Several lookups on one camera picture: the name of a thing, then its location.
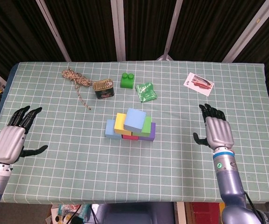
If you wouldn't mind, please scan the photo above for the light blue foam cube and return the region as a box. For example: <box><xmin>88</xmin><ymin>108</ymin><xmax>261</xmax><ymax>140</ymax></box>
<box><xmin>105</xmin><ymin>119</ymin><xmax>123</xmax><ymax>140</ymax></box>
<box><xmin>123</xmin><ymin>107</ymin><xmax>148</xmax><ymax>133</ymax></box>

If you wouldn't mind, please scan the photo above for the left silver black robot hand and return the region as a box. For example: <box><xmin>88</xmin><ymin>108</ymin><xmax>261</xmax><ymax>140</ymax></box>
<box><xmin>0</xmin><ymin>105</ymin><xmax>49</xmax><ymax>164</ymax></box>

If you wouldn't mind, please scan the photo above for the yellow foam cube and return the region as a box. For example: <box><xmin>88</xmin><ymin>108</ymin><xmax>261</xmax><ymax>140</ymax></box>
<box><xmin>114</xmin><ymin>112</ymin><xmax>133</xmax><ymax>137</ymax></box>

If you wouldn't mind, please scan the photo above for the green toy building brick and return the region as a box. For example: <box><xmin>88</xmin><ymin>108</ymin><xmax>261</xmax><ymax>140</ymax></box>
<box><xmin>120</xmin><ymin>72</ymin><xmax>135</xmax><ymax>90</ymax></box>

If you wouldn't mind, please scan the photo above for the white picture card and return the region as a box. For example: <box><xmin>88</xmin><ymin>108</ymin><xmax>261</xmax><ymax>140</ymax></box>
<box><xmin>183</xmin><ymin>72</ymin><xmax>215</xmax><ymax>97</ymax></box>

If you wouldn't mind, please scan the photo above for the purple foam cube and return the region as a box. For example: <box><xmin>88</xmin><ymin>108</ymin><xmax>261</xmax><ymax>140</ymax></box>
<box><xmin>138</xmin><ymin>122</ymin><xmax>156</xmax><ymax>142</ymax></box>

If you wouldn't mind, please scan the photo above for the green foam cube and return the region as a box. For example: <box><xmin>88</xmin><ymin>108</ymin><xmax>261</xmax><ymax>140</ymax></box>
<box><xmin>132</xmin><ymin>116</ymin><xmax>153</xmax><ymax>137</ymax></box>

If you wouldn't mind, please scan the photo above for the green foil packet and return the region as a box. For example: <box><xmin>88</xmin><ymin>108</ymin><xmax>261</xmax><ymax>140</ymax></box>
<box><xmin>135</xmin><ymin>82</ymin><xmax>158</xmax><ymax>103</ymax></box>

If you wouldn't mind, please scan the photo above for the pink foam cube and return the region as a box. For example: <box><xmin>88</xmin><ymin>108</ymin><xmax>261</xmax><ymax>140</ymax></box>
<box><xmin>121</xmin><ymin>134</ymin><xmax>139</xmax><ymax>141</ymax></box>

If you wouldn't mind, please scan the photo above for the white table leg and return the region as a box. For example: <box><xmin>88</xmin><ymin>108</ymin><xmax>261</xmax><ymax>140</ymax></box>
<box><xmin>176</xmin><ymin>202</ymin><xmax>186</xmax><ymax>224</ymax></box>

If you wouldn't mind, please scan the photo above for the teal printed plastic bag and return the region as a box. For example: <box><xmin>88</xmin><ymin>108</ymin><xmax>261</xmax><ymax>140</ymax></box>
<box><xmin>57</xmin><ymin>204</ymin><xmax>91</xmax><ymax>221</ymax></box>

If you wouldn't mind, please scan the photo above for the black arm cable with connector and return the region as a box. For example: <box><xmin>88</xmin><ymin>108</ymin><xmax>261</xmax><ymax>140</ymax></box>
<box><xmin>243</xmin><ymin>191</ymin><xmax>263</xmax><ymax>224</ymax></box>

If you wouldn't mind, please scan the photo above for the dark green luncheon meat can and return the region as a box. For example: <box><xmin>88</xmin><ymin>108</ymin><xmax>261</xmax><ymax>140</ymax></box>
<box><xmin>92</xmin><ymin>78</ymin><xmax>115</xmax><ymax>100</ymax></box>

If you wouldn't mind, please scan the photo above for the red cardboard box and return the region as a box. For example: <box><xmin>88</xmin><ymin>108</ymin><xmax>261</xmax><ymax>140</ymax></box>
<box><xmin>185</xmin><ymin>202</ymin><xmax>226</xmax><ymax>224</ymax></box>

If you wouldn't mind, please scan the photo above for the green checked tablecloth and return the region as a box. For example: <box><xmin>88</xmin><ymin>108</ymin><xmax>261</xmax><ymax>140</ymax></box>
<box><xmin>0</xmin><ymin>61</ymin><xmax>269</xmax><ymax>206</ymax></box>

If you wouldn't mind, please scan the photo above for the blue-grey robot torso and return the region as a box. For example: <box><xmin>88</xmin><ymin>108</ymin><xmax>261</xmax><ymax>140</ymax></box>
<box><xmin>96</xmin><ymin>202</ymin><xmax>175</xmax><ymax>224</ymax></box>

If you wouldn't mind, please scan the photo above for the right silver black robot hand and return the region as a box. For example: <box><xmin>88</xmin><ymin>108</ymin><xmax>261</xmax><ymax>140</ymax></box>
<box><xmin>192</xmin><ymin>103</ymin><xmax>235</xmax><ymax>150</ymax></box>

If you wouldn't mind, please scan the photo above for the braided rope bundle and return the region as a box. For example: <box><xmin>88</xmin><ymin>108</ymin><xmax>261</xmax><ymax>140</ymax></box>
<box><xmin>61</xmin><ymin>67</ymin><xmax>93</xmax><ymax>111</ymax></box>

